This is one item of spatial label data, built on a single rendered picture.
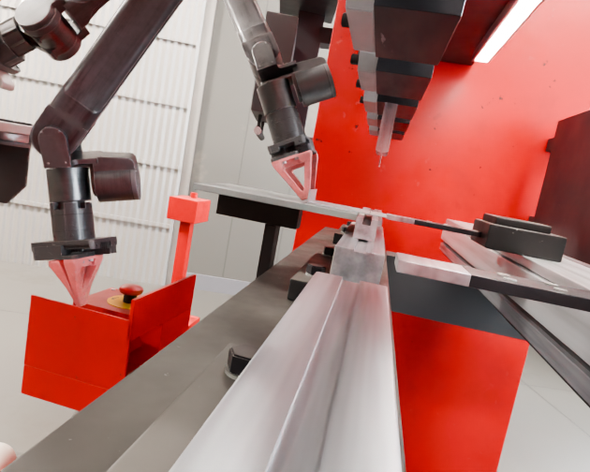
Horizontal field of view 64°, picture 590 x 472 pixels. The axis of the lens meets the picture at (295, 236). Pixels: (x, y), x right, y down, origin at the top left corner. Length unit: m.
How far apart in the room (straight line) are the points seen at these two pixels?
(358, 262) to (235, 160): 3.17
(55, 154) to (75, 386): 0.32
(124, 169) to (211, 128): 3.01
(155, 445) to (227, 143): 3.50
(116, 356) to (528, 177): 1.39
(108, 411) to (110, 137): 3.51
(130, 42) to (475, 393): 1.54
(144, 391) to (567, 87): 1.61
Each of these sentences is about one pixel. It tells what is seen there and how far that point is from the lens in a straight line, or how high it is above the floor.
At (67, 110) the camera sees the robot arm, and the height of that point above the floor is 1.07.
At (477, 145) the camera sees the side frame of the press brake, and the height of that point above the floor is 1.23.
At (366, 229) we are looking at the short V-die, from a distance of 0.68.
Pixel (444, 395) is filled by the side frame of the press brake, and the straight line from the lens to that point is 1.83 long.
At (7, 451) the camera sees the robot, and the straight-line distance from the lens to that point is 1.43.
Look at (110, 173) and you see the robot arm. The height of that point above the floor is 1.00.
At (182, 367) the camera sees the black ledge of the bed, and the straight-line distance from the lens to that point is 0.41.
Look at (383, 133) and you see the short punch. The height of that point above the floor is 1.13.
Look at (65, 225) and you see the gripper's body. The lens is 0.75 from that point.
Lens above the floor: 1.05
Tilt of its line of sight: 8 degrees down
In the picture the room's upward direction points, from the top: 10 degrees clockwise
